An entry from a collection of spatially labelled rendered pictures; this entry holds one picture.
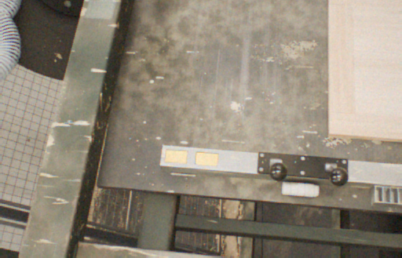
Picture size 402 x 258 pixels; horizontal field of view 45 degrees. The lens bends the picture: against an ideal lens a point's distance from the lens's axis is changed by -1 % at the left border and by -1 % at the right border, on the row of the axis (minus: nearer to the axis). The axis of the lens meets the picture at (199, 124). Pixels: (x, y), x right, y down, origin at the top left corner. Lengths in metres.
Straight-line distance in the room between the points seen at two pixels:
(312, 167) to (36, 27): 0.99
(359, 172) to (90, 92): 0.64
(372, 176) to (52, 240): 0.70
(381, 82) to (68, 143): 0.76
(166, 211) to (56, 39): 0.75
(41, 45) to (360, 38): 0.96
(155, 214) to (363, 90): 0.58
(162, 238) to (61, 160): 0.29
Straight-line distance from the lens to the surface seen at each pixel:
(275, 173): 0.97
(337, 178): 0.99
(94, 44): 1.22
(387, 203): 1.14
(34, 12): 1.68
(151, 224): 1.15
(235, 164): 1.10
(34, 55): 1.61
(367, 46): 1.32
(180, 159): 1.11
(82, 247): 1.08
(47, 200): 1.08
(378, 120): 1.22
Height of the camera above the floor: 2.15
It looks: 30 degrees down
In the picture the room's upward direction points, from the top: 68 degrees counter-clockwise
